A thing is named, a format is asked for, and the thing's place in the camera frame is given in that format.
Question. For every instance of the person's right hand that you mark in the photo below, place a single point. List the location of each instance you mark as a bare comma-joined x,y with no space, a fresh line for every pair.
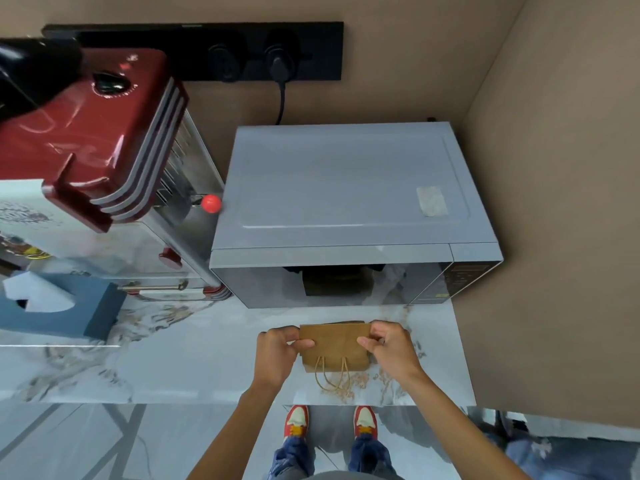
395,353

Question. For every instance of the person's left hand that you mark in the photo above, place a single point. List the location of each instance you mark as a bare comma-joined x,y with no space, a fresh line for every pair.
272,355

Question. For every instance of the person's left thumb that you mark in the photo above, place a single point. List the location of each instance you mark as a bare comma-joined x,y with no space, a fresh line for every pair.
306,344

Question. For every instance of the person's right thumb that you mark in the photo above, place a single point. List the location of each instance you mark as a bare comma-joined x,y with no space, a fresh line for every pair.
366,342

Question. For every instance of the brown paper bag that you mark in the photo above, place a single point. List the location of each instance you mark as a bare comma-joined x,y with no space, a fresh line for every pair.
334,350

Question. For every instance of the person's left forearm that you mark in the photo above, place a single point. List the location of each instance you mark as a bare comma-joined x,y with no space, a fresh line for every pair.
227,434

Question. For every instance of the person's right forearm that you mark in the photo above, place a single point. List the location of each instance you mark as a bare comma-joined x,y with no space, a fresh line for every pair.
460,429

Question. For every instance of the person's right shoe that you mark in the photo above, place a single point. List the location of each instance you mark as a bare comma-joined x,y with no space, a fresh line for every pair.
365,420

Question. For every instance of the person's shoe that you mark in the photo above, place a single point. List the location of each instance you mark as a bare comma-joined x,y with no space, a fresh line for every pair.
296,422
365,420

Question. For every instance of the person's left shoe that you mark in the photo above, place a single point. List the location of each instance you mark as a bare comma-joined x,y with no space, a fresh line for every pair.
296,422

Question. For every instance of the person's right leg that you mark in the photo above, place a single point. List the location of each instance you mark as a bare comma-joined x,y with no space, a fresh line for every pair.
369,455

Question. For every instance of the person's leg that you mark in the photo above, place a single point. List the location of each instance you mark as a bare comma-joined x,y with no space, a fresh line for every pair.
292,458
369,455

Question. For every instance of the person's left leg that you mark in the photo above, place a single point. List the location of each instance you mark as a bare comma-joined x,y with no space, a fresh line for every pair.
292,458

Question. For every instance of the silver microwave oven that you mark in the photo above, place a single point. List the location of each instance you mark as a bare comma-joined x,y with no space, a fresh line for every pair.
350,209

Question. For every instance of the blue tissue box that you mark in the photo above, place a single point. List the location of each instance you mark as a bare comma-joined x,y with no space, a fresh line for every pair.
65,307

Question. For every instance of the red retro popcorn machine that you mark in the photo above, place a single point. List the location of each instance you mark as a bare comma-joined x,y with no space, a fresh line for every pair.
107,169

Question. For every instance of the white tissue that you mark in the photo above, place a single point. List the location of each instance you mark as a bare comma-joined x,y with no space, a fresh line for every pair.
37,293

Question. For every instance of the black rounded appliance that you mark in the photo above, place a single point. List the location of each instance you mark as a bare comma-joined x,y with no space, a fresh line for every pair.
35,74

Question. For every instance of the black wall socket panel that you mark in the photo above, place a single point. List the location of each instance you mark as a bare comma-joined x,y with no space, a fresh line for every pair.
200,47

